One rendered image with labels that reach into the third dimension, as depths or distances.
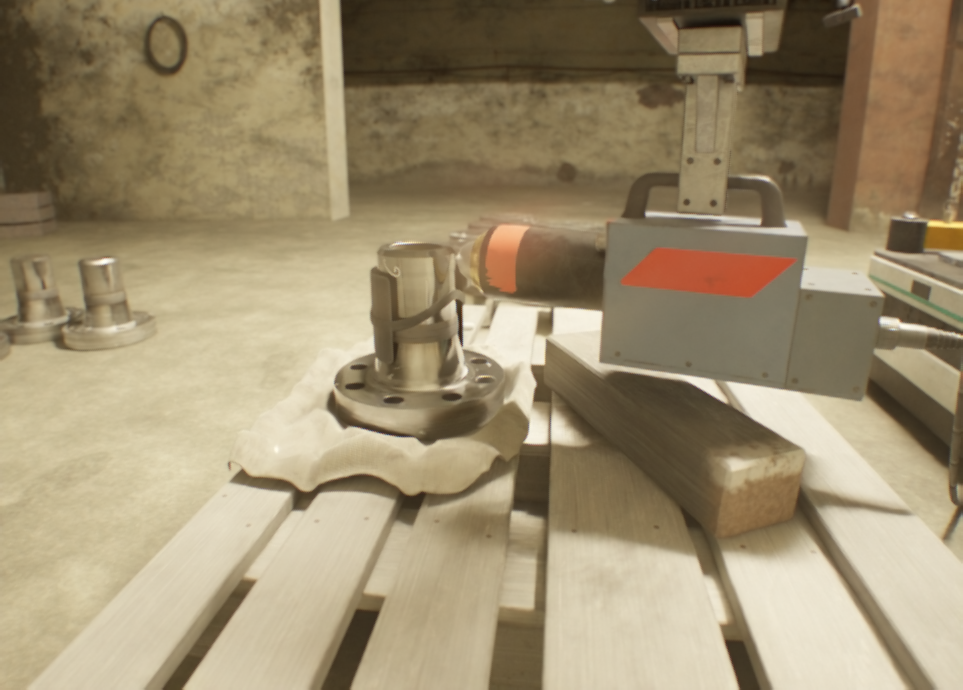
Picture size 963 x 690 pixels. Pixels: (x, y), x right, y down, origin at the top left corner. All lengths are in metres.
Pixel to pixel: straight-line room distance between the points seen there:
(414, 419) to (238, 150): 4.51
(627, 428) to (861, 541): 0.28
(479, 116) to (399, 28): 1.91
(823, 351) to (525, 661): 0.43
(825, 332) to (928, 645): 0.29
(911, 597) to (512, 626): 0.35
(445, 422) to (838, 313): 0.48
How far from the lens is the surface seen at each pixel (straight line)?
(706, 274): 0.65
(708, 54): 0.64
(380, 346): 0.84
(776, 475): 0.67
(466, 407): 0.79
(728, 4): 0.62
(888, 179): 5.12
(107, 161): 5.90
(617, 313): 0.68
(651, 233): 0.65
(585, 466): 0.75
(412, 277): 0.79
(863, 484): 0.79
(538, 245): 0.72
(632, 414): 0.75
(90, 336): 1.91
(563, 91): 9.87
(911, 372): 1.38
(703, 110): 0.65
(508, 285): 0.74
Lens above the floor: 0.52
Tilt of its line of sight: 17 degrees down
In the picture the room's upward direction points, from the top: straight up
